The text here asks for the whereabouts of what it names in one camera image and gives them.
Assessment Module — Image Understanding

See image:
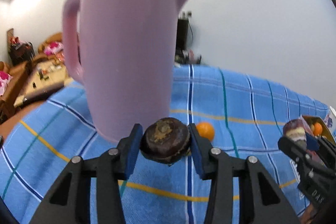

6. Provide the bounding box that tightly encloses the purple sweet potato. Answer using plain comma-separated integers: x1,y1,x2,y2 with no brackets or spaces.
282,119,307,149

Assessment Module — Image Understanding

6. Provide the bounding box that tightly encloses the pink metal tin tray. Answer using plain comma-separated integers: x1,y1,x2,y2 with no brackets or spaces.
300,115,335,144

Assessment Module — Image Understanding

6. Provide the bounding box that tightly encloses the small orange near kettle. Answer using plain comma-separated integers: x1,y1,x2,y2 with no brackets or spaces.
196,122,215,141

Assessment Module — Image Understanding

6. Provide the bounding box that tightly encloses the blue plaid tablecloth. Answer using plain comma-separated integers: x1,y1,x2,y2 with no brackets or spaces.
1,65,329,223

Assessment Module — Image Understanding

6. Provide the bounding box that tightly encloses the white tv stand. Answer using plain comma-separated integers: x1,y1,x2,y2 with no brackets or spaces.
174,50,202,67

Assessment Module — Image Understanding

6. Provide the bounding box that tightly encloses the wooden coffee table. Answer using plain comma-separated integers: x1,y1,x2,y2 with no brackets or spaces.
14,59,72,108

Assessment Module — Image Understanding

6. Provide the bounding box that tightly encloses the black television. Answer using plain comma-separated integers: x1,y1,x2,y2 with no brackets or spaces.
176,19,189,51

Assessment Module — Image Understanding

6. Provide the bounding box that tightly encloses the brown leather sofa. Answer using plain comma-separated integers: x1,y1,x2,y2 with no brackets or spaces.
1,61,32,123

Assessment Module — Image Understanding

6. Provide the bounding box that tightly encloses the orange leather armchair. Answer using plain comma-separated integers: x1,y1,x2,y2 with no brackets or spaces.
35,32,64,63

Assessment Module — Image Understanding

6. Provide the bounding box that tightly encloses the pink electric kettle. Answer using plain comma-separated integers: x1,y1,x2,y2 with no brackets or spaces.
62,0,188,142

